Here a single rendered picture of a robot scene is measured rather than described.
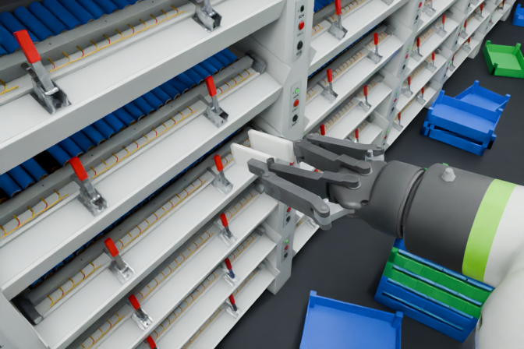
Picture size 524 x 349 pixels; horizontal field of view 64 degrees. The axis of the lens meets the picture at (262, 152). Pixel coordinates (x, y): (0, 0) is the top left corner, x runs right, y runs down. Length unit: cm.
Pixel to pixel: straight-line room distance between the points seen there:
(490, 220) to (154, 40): 48
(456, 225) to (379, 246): 134
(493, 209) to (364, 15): 88
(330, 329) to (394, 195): 113
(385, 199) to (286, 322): 113
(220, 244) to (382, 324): 71
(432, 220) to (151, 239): 58
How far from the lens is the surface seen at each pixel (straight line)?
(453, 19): 223
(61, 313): 81
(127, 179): 70
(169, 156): 72
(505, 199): 40
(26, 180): 69
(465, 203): 39
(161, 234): 85
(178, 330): 116
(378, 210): 42
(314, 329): 150
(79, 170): 64
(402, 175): 42
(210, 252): 104
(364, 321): 154
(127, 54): 62
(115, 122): 74
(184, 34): 66
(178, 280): 101
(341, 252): 167
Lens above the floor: 136
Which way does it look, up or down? 42 degrees down
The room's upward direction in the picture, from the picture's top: straight up
